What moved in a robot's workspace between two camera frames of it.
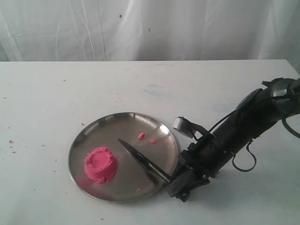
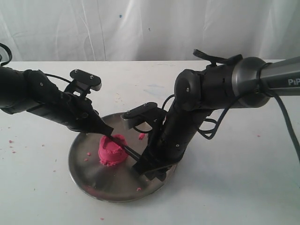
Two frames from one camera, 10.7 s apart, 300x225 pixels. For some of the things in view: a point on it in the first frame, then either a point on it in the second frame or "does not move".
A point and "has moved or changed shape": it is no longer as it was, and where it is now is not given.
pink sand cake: x=100 y=164 -> x=111 y=152
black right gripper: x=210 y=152 -> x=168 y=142
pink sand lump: x=141 y=135 does not move
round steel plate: x=146 y=134 does not move
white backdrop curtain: x=142 y=30 does not move
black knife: x=146 y=163 has moved or changed shape
